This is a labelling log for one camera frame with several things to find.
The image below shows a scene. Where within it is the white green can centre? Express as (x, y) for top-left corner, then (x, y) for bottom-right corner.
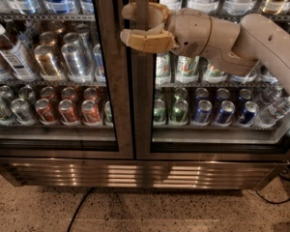
(175, 56), (199, 83)

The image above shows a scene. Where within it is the silver soda can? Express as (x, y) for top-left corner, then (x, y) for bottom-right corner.
(61, 43), (91, 83)

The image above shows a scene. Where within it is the red soda can left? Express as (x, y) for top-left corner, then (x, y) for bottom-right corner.
(35, 99), (58, 123)

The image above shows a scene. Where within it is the gold soda can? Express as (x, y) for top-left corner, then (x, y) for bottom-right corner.
(34, 44), (65, 81)

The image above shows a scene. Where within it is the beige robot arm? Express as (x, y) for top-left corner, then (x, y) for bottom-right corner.
(120, 2), (290, 95)

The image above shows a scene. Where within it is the blue can lower left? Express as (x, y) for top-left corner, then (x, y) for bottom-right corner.
(191, 100), (213, 126)

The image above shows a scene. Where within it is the red soda can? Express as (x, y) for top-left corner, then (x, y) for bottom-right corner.
(35, 99), (58, 123)
(58, 100), (80, 126)
(81, 100), (101, 126)

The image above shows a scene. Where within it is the blue can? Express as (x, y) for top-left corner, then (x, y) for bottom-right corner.
(214, 101), (235, 127)
(191, 100), (213, 126)

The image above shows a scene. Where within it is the green can lower shelf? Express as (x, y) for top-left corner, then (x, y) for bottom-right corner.
(170, 100), (189, 126)

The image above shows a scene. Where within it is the fridge glass door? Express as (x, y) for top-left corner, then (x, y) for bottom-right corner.
(0, 0), (131, 159)
(129, 0), (290, 162)

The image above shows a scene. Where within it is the white green can right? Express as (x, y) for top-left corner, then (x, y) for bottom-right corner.
(202, 63), (227, 83)

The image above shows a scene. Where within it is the white green can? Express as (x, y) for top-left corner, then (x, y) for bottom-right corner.
(202, 63), (227, 83)
(175, 56), (199, 83)

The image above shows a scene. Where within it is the steel fridge base grille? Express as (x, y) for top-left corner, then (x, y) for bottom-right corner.
(0, 158), (287, 190)

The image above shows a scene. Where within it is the black floor cable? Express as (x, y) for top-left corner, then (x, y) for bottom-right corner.
(66, 187), (96, 232)

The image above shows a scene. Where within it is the green silver can left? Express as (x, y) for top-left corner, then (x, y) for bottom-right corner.
(0, 99), (15, 125)

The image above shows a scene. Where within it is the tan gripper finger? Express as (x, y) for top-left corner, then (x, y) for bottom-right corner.
(120, 23), (179, 53)
(122, 2), (170, 28)

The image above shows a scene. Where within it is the red soda can middle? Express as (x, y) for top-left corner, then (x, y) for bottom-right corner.
(58, 100), (80, 126)

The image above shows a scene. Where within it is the brown tea bottle right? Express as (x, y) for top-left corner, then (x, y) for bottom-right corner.
(0, 24), (38, 81)

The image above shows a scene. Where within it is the red soda can right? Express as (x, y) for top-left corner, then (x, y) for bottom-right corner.
(81, 100), (101, 126)

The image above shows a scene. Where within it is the blue can lower right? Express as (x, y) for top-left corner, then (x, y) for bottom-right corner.
(214, 101), (235, 127)

